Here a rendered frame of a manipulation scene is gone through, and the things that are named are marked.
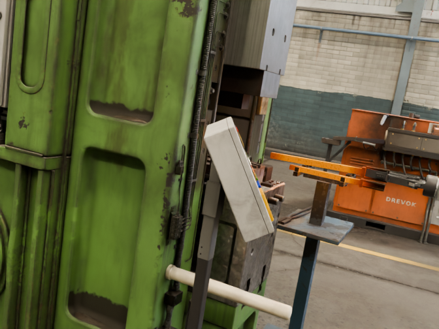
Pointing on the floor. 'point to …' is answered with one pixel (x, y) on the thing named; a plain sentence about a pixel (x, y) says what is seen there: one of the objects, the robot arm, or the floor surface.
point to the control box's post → (204, 264)
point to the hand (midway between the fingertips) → (375, 173)
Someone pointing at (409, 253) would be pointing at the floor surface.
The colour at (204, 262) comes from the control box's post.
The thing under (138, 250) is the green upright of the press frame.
